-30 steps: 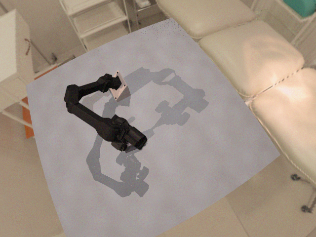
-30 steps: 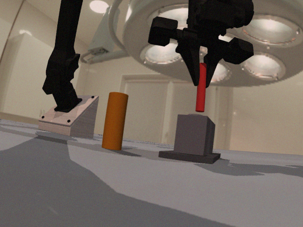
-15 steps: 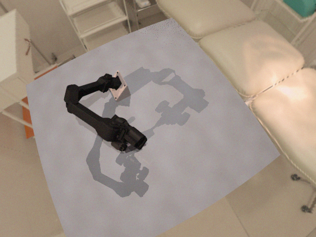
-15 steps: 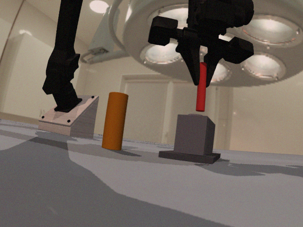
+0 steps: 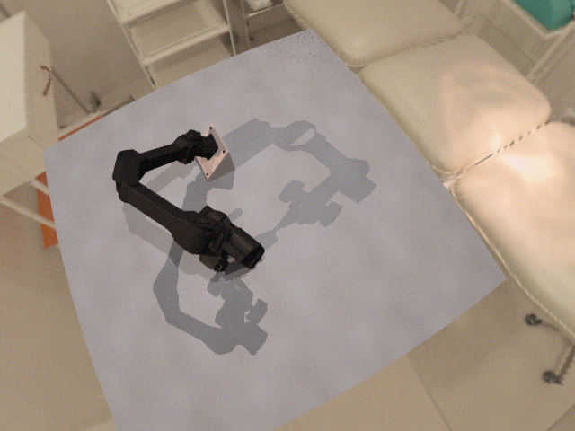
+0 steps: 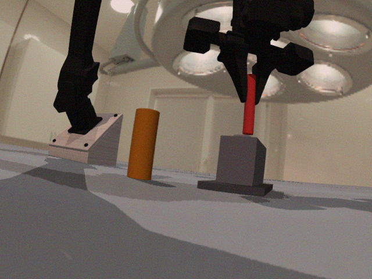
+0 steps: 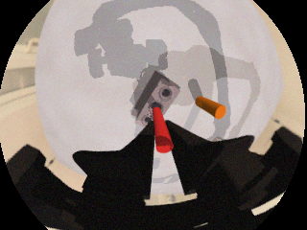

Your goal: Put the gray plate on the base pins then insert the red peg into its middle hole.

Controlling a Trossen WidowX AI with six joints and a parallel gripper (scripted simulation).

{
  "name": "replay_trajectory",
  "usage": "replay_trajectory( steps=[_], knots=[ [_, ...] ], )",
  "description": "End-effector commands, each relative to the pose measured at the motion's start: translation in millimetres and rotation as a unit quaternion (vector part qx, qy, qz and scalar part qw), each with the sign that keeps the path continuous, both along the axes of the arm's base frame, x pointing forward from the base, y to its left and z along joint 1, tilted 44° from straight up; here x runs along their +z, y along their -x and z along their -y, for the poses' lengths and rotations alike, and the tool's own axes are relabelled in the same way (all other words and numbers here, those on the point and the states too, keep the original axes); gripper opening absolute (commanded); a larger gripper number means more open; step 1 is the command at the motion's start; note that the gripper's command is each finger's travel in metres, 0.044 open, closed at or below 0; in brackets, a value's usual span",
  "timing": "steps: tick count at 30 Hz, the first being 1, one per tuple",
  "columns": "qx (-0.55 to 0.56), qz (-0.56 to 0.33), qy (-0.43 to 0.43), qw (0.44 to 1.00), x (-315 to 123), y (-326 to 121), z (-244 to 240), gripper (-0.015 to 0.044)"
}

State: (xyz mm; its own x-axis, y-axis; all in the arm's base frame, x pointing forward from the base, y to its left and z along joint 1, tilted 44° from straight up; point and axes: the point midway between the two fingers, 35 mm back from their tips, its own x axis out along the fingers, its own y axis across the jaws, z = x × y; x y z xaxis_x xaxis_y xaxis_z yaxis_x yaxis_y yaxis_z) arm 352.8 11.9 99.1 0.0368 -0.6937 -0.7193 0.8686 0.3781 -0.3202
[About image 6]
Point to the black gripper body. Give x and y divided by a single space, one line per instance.
203 32

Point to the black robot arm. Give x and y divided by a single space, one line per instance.
79 71

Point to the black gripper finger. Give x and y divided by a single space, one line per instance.
262 69
234 56

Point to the orange cylinder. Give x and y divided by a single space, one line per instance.
143 144

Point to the red peg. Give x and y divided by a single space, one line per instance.
249 109

